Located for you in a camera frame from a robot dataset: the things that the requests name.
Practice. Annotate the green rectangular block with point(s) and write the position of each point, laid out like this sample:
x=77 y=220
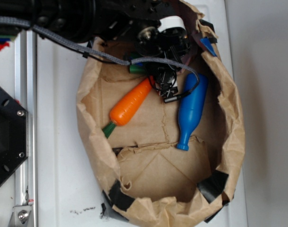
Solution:
x=137 y=68

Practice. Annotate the brown paper bag tray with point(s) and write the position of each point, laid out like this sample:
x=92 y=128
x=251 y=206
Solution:
x=145 y=180

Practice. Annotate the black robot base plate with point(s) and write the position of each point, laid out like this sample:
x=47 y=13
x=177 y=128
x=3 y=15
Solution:
x=13 y=135

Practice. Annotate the metal corner bracket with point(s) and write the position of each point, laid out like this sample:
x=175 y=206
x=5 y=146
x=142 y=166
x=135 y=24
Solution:
x=22 y=216

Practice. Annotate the blue toy bottle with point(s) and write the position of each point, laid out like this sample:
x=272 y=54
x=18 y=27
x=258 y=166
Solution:
x=190 y=112

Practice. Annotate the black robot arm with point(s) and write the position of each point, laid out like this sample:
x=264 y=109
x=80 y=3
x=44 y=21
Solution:
x=71 y=19

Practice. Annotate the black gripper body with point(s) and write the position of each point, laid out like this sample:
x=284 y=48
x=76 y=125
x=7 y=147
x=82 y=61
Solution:
x=152 y=26

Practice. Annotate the orange toy carrot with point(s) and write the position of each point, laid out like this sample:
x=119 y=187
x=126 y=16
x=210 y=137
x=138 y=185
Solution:
x=126 y=107

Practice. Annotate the aluminium extrusion rail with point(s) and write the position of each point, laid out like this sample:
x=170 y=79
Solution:
x=25 y=93

